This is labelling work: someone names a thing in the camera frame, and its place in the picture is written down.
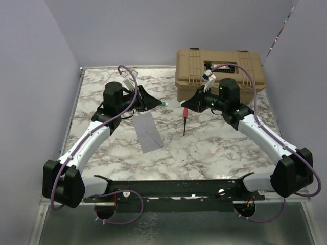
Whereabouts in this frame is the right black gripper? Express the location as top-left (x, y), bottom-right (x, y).
top-left (183, 85), bottom-right (227, 113)

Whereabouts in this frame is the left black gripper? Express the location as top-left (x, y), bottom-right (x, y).
top-left (117, 85), bottom-right (162, 114)

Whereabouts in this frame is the grey envelope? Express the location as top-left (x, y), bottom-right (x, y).
top-left (132, 112), bottom-right (164, 153)

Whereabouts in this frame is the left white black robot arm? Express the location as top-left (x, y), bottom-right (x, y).
top-left (42, 82), bottom-right (162, 208)

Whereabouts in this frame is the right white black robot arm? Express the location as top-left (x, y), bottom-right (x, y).
top-left (181, 78), bottom-right (313, 200)

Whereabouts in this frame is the tan plastic tool case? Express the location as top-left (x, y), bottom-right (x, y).
top-left (175, 48), bottom-right (266, 104)

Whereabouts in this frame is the red handled screwdriver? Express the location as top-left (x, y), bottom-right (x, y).
top-left (183, 108), bottom-right (188, 136)

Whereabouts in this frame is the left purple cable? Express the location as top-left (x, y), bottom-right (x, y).
top-left (50, 65), bottom-right (145, 225)

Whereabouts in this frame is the purple cable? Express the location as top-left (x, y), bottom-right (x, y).
top-left (50, 65), bottom-right (145, 225)
top-left (209, 63), bottom-right (322, 223)

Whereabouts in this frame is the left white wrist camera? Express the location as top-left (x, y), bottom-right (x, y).
top-left (121, 71), bottom-right (136, 91)

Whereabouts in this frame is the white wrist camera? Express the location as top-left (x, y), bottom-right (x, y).
top-left (121, 71), bottom-right (136, 91)
top-left (201, 69), bottom-right (216, 92)

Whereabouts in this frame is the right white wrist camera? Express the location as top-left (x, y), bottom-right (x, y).
top-left (201, 69), bottom-right (216, 92)

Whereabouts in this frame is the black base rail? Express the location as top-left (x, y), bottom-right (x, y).
top-left (84, 178), bottom-right (266, 213)

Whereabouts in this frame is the aluminium extrusion frame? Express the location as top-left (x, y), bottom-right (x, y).
top-left (38, 67), bottom-right (311, 206)

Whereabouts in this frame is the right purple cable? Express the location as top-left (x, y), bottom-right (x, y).
top-left (209, 63), bottom-right (322, 223)

